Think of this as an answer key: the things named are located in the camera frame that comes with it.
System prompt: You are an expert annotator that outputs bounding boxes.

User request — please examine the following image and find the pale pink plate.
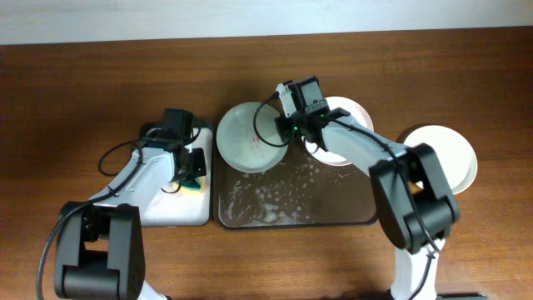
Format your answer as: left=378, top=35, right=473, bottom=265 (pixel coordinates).
left=304, top=96, right=374, bottom=167

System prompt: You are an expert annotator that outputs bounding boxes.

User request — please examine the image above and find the green yellow scrub sponge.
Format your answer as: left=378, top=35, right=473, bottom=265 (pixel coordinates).
left=182, top=177, right=202, bottom=192

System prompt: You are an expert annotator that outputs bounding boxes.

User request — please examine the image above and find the pale green plate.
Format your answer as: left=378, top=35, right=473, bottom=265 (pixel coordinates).
left=216, top=102, right=288, bottom=173

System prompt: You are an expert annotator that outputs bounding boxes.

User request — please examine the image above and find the cream white plate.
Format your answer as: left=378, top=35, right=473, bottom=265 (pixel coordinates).
left=398, top=125, right=478, bottom=195

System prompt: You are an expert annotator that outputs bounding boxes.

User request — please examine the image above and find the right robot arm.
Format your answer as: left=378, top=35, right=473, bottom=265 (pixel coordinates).
left=273, top=77, right=460, bottom=299

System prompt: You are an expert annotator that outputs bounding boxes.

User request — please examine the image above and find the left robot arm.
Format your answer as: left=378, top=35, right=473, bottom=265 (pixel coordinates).
left=44, top=108, right=207, bottom=299

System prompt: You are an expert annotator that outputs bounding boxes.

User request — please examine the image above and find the small black tray white mat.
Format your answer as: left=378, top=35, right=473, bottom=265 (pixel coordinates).
left=141, top=122, right=213, bottom=227

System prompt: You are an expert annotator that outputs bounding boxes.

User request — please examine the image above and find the large brown serving tray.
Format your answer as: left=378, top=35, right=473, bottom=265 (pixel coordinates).
left=213, top=145, right=377, bottom=230

